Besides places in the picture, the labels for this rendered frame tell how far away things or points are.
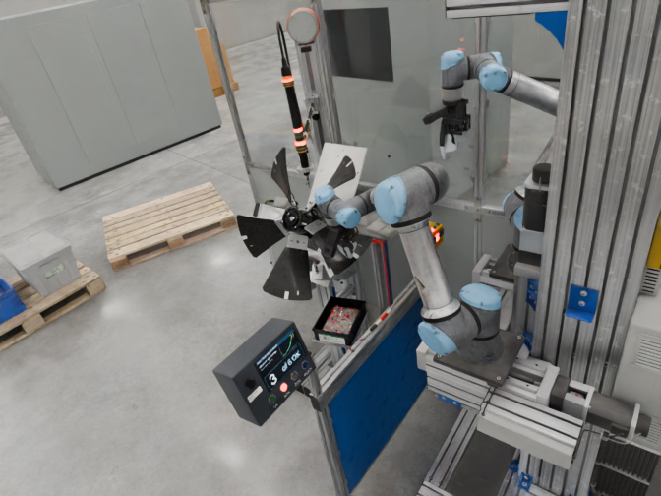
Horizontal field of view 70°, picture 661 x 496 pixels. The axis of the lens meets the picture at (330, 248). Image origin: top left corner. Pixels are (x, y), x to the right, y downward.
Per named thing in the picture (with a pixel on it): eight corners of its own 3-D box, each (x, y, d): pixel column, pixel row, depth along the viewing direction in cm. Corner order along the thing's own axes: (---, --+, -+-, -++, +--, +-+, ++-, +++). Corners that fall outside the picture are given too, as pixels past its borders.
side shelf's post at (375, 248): (386, 332, 312) (372, 224, 267) (390, 334, 309) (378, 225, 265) (382, 335, 309) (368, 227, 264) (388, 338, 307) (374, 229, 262)
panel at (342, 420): (433, 374, 261) (427, 280, 225) (435, 375, 260) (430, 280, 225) (346, 497, 211) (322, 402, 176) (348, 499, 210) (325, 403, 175)
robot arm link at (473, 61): (505, 81, 152) (470, 86, 153) (497, 72, 161) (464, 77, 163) (506, 55, 148) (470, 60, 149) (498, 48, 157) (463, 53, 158)
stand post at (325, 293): (340, 374, 288) (315, 251, 238) (352, 380, 282) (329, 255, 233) (335, 379, 285) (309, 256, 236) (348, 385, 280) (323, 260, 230)
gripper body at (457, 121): (461, 137, 164) (461, 103, 158) (439, 135, 169) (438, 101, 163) (470, 129, 169) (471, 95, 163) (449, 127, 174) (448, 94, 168)
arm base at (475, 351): (510, 339, 153) (512, 316, 147) (494, 371, 143) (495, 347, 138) (465, 325, 161) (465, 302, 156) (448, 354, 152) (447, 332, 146)
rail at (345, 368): (429, 275, 229) (428, 262, 224) (437, 277, 226) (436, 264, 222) (312, 408, 174) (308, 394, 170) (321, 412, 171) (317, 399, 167)
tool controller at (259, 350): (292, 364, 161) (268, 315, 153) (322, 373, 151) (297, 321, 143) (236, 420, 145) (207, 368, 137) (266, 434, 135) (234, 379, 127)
